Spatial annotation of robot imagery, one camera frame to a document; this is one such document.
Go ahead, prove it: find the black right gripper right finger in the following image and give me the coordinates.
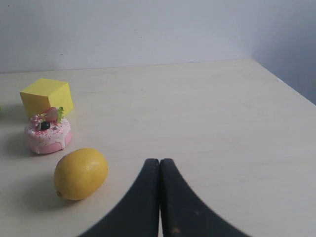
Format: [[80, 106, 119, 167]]
[[160, 158, 247, 237]]

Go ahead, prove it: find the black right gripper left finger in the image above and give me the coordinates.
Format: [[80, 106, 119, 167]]
[[81, 158, 159, 237]]

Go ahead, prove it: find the yellow lemon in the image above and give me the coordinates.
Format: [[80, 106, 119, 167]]
[[54, 148, 109, 201]]

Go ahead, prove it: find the pink toy cake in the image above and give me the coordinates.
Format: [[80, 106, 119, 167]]
[[24, 107, 72, 154]]

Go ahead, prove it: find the yellow cube block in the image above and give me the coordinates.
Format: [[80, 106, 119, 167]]
[[20, 78, 74, 118]]

